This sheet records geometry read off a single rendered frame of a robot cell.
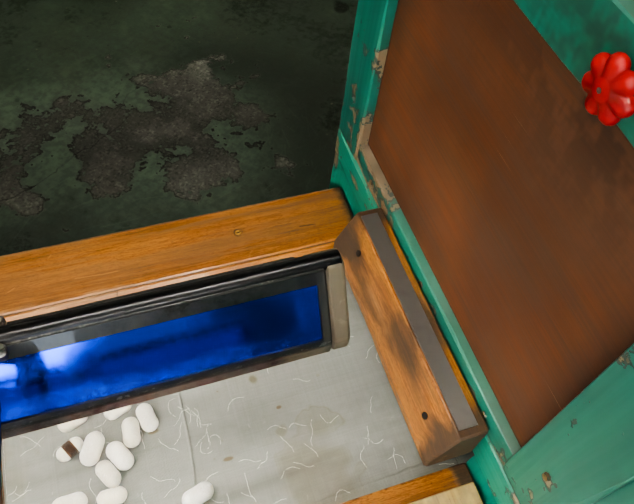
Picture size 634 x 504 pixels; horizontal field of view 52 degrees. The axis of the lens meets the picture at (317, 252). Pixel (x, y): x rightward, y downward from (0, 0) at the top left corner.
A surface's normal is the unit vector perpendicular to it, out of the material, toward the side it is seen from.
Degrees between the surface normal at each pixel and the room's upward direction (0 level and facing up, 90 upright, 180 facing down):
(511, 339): 90
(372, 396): 0
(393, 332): 66
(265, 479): 0
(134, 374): 58
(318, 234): 0
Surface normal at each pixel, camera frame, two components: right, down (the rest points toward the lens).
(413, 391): -0.83, -0.04
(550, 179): -0.95, 0.22
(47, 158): 0.08, -0.57
